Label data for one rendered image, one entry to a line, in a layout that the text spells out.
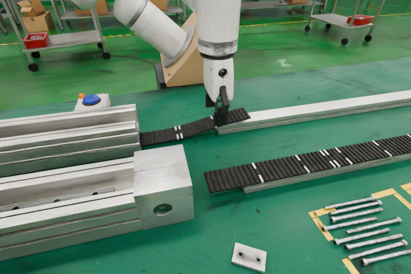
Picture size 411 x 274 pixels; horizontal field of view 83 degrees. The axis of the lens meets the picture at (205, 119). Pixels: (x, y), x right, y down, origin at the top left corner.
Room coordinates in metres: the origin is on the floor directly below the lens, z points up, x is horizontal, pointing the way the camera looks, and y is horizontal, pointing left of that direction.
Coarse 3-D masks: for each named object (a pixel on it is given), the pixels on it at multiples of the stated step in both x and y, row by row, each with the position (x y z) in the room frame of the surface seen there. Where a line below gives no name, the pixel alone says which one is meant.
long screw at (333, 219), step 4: (380, 208) 0.25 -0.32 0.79; (360, 212) 0.25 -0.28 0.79; (364, 212) 0.25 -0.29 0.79; (368, 212) 0.25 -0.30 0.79; (372, 212) 0.25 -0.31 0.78; (340, 216) 0.24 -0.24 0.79; (344, 216) 0.24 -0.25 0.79; (348, 216) 0.24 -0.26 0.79; (352, 216) 0.24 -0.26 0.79; (356, 216) 0.24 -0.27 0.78; (332, 220) 0.23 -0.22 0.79; (336, 220) 0.23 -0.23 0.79
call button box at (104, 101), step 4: (100, 96) 0.58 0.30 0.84; (104, 96) 0.58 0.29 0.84; (108, 96) 0.58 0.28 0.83; (80, 100) 0.55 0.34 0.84; (100, 100) 0.55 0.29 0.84; (104, 100) 0.55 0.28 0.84; (108, 100) 0.57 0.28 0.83; (76, 104) 0.53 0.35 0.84; (80, 104) 0.53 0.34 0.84; (84, 104) 0.53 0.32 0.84; (88, 104) 0.53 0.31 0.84; (92, 104) 0.53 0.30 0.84; (96, 104) 0.53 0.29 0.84; (100, 104) 0.53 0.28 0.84; (104, 104) 0.53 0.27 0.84; (108, 104) 0.56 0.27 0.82; (76, 108) 0.51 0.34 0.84; (80, 108) 0.51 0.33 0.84; (84, 108) 0.51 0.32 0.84; (88, 108) 0.51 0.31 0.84; (92, 108) 0.51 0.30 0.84
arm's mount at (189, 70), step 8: (192, 16) 1.05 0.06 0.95; (184, 24) 1.06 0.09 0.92; (192, 24) 0.97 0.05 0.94; (192, 48) 0.79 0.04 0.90; (184, 56) 0.79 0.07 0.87; (192, 56) 0.77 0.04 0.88; (200, 56) 0.77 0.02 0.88; (176, 64) 0.80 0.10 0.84; (184, 64) 0.76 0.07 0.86; (192, 64) 0.77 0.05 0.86; (200, 64) 0.77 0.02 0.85; (168, 72) 0.80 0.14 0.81; (176, 72) 0.75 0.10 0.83; (184, 72) 0.76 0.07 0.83; (192, 72) 0.77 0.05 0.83; (200, 72) 0.77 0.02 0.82; (168, 80) 0.75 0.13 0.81; (176, 80) 0.75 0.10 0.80; (184, 80) 0.76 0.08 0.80; (192, 80) 0.77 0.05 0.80; (200, 80) 0.77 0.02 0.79
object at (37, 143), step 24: (0, 120) 0.42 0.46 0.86; (24, 120) 0.42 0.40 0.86; (48, 120) 0.43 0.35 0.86; (72, 120) 0.44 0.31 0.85; (96, 120) 0.45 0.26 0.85; (120, 120) 0.46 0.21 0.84; (0, 144) 0.34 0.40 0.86; (24, 144) 0.35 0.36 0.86; (48, 144) 0.36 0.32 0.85; (72, 144) 0.37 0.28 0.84; (96, 144) 0.38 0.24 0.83; (120, 144) 0.39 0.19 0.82; (0, 168) 0.33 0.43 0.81; (24, 168) 0.34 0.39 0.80; (48, 168) 0.35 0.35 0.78
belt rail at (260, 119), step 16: (368, 96) 0.63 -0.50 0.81; (384, 96) 0.63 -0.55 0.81; (400, 96) 0.63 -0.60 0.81; (256, 112) 0.54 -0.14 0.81; (272, 112) 0.54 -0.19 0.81; (288, 112) 0.54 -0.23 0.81; (304, 112) 0.54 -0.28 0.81; (320, 112) 0.55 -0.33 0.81; (336, 112) 0.57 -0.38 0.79; (352, 112) 0.57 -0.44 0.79; (224, 128) 0.49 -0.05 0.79; (240, 128) 0.49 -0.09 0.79; (256, 128) 0.50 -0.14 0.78
